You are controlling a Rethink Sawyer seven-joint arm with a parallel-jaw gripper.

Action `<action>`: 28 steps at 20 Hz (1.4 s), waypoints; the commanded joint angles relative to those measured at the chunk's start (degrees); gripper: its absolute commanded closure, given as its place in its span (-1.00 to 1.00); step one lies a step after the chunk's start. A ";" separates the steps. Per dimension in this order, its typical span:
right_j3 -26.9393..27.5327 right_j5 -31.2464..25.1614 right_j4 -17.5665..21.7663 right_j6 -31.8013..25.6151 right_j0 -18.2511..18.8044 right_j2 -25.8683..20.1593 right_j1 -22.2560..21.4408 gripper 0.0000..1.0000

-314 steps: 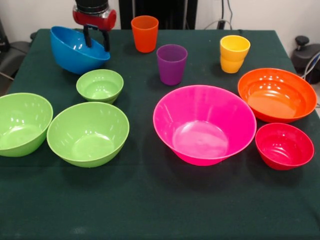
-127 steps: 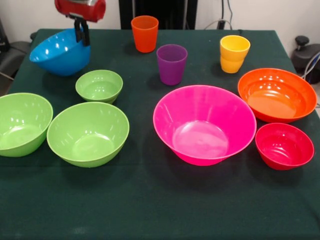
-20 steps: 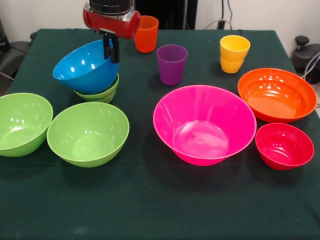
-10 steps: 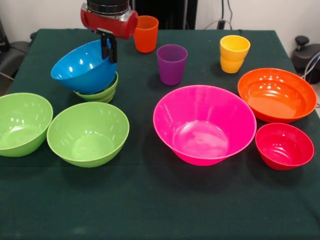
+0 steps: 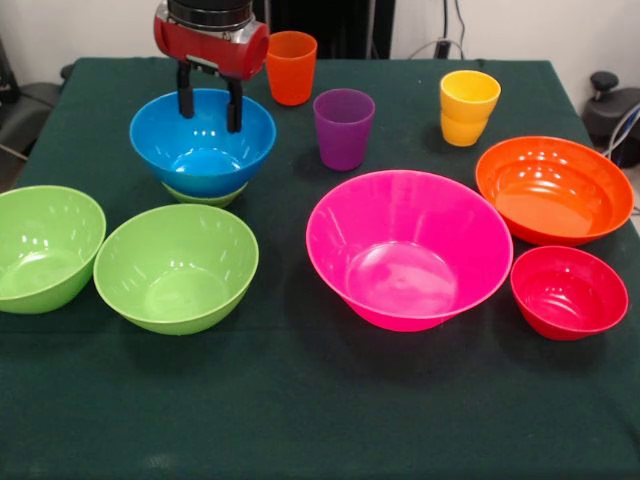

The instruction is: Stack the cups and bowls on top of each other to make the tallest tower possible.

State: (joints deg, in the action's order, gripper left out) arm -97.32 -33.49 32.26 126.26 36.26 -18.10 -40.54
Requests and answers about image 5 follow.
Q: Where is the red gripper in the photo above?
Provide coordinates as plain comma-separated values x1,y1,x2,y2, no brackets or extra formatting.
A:
153,2,271,134

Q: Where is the blue plastic bowl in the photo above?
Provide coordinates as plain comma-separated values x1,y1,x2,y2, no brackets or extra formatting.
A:
129,88,278,198

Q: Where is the pink plastic bowl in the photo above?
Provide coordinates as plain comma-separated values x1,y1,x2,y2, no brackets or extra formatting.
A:
305,169,515,333

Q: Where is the orange plastic bowl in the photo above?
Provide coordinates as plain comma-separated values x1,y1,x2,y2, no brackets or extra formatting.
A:
474,136,635,247

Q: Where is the orange plastic cup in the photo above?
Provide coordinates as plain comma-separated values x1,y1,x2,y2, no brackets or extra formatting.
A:
264,30,319,107

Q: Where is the small green plastic bowl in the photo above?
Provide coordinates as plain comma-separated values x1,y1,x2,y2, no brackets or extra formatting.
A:
160,180,250,209

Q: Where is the purple plastic cup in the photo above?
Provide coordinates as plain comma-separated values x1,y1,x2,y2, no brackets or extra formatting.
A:
312,88,377,172

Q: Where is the black office chair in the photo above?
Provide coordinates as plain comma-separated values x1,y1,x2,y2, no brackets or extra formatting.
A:
0,37,76,161

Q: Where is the large green plastic bowl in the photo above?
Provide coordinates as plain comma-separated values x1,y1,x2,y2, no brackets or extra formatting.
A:
92,203,260,336
0,184,108,315

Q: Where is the yellow plastic cup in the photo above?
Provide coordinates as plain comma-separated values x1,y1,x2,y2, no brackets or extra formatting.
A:
439,69,502,124
440,112,489,148

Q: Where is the dark green tablecloth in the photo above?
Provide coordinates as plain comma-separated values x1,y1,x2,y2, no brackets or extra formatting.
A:
0,57,640,480

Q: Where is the black equipment base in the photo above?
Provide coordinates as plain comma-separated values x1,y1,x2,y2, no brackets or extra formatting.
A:
582,71,640,147

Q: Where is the small red plastic bowl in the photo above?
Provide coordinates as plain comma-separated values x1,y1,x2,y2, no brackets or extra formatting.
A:
509,244,630,342

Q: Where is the bundle of grey cables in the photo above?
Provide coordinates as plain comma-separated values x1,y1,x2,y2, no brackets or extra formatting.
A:
598,102,640,174

